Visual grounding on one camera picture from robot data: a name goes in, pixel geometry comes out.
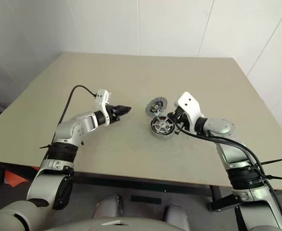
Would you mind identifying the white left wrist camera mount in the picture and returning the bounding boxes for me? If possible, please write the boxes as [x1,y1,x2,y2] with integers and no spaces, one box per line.
[94,89,113,126]

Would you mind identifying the small grey rounded shape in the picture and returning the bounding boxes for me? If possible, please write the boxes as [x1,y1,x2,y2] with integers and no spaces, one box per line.
[164,203,190,223]

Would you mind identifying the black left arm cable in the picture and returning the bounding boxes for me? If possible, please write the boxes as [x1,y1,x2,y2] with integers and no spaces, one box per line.
[50,85,98,147]

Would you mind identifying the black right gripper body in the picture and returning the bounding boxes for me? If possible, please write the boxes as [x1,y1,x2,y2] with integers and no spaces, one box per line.
[176,108,192,132]

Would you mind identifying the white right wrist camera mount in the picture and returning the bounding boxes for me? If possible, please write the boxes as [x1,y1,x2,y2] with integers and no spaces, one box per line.
[174,91,202,132]

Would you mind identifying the large grey rounded shape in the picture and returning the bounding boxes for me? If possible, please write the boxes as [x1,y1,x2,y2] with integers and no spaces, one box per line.
[92,194,125,221]

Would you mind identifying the orange object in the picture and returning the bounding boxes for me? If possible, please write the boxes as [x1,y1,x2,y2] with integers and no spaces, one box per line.
[4,169,35,187]

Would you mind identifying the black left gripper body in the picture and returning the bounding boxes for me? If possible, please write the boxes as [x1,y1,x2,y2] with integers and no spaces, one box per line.
[106,103,118,124]

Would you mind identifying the silver motor housing copper windings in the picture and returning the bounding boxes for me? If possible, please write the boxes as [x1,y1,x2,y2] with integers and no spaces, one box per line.
[149,115,175,139]

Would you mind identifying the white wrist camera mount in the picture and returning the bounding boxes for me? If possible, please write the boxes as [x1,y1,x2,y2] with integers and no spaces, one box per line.
[174,91,202,132]
[94,89,113,126]

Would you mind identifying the round silver motor lid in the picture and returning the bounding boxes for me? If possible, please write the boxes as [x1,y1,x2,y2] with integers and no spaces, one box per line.
[145,96,171,117]

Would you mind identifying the grey robot torso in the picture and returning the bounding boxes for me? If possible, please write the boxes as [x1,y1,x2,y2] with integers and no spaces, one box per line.
[42,214,194,231]

